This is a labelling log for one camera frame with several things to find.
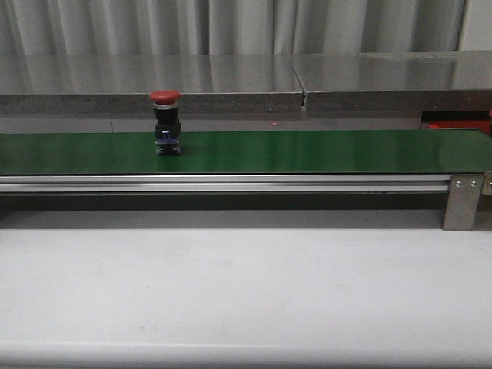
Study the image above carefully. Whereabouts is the grey stone counter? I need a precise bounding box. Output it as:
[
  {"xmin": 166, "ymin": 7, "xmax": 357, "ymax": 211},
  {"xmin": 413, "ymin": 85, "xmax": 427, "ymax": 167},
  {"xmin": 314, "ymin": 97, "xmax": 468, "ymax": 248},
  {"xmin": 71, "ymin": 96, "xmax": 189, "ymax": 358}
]
[{"xmin": 1, "ymin": 51, "xmax": 491, "ymax": 133}]

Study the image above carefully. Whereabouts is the green conveyor belt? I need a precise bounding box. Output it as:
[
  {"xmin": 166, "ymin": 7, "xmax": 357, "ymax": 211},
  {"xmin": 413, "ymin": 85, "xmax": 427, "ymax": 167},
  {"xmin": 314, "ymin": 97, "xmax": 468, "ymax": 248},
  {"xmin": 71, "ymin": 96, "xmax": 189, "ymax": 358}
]
[{"xmin": 1, "ymin": 130, "xmax": 491, "ymax": 175}]

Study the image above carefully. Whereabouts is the red plastic bin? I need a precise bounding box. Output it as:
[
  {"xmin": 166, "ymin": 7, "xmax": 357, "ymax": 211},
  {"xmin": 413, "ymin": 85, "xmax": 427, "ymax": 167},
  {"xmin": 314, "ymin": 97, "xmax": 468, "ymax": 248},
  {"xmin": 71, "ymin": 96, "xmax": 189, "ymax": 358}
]
[{"xmin": 427, "ymin": 120, "xmax": 491, "ymax": 136}]

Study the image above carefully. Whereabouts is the grey pleated curtain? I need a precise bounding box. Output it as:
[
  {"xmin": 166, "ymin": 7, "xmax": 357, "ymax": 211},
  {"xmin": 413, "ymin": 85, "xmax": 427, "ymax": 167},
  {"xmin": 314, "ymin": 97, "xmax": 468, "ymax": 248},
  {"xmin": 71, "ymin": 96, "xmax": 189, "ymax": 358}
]
[{"xmin": 1, "ymin": 1, "xmax": 467, "ymax": 55}]

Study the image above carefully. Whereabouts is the steel conveyor support bracket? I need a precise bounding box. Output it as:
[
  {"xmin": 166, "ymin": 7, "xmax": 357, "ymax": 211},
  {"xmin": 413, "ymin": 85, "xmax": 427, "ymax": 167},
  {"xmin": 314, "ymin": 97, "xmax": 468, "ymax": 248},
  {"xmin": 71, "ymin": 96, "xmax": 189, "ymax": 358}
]
[{"xmin": 443, "ymin": 175, "xmax": 484, "ymax": 231}]

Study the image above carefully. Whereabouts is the aluminium conveyor frame rail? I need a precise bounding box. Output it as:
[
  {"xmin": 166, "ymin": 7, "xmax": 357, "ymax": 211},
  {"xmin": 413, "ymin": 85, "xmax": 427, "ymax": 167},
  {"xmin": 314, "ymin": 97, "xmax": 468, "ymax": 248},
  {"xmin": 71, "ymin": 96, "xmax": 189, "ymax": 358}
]
[{"xmin": 1, "ymin": 174, "xmax": 450, "ymax": 194}]

